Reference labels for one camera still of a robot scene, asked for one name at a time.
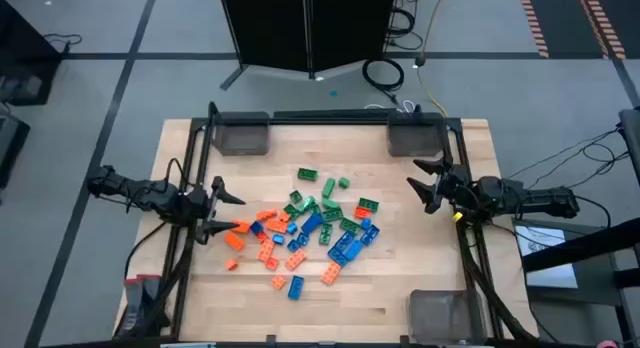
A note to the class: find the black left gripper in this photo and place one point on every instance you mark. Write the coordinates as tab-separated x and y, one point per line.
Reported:
202	210

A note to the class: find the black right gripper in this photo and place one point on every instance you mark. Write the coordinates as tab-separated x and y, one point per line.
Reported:
455	188

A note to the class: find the small blue toy brick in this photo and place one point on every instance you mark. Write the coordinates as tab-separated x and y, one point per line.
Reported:
292	228
256	227
293	245
302	238
366	223
278	239

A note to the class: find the small green toy brick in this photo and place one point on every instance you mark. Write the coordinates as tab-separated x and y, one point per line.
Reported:
295	196
343	182
315	210

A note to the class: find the large blue toy brick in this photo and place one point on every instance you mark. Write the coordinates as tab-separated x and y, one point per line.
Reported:
312	224

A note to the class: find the narrow green toy brick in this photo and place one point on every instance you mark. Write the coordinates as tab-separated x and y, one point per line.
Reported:
328	187

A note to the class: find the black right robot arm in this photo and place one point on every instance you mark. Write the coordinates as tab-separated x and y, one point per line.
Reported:
525	198

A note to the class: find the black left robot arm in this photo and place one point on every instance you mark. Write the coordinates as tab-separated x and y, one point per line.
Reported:
150	195

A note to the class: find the grey translucent plastic bin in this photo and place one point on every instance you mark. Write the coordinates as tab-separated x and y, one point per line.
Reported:
242	138
440	315
415	138

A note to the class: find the small yellow cap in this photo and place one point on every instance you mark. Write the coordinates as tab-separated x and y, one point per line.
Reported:
457	216

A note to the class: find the small orange toy brick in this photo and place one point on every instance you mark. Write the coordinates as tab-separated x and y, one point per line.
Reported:
231	264
278	282
284	217
272	263

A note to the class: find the white paper sheet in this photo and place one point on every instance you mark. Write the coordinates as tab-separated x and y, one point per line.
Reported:
545	273

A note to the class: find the black stand beam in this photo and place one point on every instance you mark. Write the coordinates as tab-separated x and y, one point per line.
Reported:
575	248

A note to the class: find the grey side table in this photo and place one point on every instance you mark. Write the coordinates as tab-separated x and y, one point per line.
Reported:
595	283

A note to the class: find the black partition panel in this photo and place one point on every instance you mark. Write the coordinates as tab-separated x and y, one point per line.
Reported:
300	28

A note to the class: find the dark mat orange stripes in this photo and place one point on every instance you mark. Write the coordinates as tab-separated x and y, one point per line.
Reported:
560	18

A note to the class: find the black cabinet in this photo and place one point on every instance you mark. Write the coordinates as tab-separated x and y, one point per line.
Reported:
25	63
12	143

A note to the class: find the pink round object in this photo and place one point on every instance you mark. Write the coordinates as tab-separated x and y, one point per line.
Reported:
607	344

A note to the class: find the black metal table frame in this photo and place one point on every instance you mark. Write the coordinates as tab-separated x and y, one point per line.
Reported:
330	122

